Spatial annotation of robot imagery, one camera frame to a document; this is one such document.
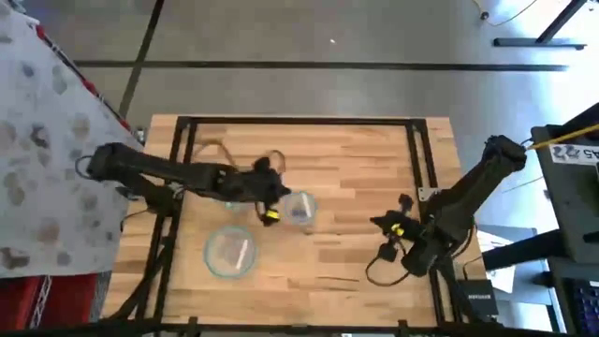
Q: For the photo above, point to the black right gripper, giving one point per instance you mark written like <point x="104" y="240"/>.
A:
<point x="407" y="227"/>

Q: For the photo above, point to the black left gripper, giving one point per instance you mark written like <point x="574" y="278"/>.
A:
<point x="259" y="185"/>

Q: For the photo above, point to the teal-rimmed clear lid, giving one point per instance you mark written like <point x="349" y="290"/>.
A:
<point x="299" y="201"/>

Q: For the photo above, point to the large clear plastic tub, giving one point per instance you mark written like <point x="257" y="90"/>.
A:
<point x="211" y="264"/>

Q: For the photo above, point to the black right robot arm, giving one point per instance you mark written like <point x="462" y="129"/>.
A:
<point x="468" y="196"/>

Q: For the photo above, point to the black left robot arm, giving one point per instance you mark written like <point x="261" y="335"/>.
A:
<point x="164" y="171"/>

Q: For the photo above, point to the yellow tape tag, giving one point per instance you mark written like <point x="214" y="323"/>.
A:
<point x="398" y="229"/>
<point x="272" y="215"/>

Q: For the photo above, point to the black power brick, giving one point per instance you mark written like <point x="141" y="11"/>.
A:
<point x="479" y="297"/>

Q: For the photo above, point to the white paper sheet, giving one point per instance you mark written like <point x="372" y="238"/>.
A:
<point x="498" y="278"/>

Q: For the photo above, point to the black desk leg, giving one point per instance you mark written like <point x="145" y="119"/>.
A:
<point x="524" y="250"/>

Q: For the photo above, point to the dark grey desk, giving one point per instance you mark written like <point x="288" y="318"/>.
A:
<point x="566" y="210"/>

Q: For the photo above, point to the white paper label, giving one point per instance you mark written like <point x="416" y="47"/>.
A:
<point x="573" y="153"/>

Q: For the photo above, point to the red fabric object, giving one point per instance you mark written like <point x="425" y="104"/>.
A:
<point x="70" y="299"/>

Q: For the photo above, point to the black keyboard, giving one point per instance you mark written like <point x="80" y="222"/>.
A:
<point x="585" y="304"/>

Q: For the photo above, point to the white spotted cloth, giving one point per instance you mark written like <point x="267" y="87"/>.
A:
<point x="56" y="117"/>

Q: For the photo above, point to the black stand base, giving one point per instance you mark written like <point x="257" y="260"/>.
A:
<point x="538" y="42"/>

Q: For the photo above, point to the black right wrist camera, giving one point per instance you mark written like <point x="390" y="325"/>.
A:
<point x="406" y="202"/>

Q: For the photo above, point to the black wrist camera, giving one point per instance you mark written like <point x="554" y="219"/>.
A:
<point x="406" y="202"/>
<point x="262" y="164"/>

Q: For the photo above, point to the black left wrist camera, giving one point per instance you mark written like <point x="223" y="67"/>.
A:
<point x="262" y="164"/>

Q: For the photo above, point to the black metal table frame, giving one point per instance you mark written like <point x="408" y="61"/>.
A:
<point x="299" y="120"/>

